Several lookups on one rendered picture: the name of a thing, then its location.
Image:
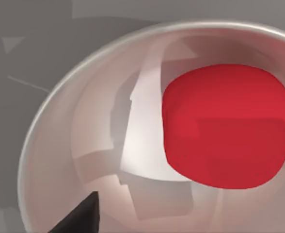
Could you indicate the red rounded block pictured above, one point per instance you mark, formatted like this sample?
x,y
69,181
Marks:
x,y
227,126

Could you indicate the white bowl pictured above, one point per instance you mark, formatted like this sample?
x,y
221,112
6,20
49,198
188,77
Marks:
x,y
89,136

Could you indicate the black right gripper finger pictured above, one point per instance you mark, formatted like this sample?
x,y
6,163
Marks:
x,y
84,216

